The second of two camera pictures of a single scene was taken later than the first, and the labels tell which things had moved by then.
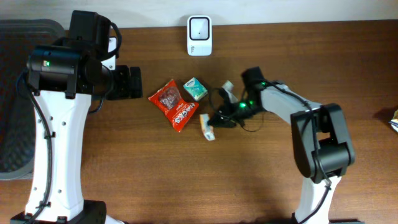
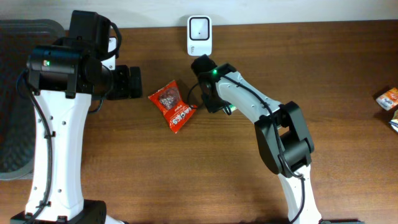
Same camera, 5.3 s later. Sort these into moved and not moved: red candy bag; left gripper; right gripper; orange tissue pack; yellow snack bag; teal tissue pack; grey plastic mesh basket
Moved: right gripper; orange tissue pack; teal tissue pack
Not moved: grey plastic mesh basket; left gripper; red candy bag; yellow snack bag
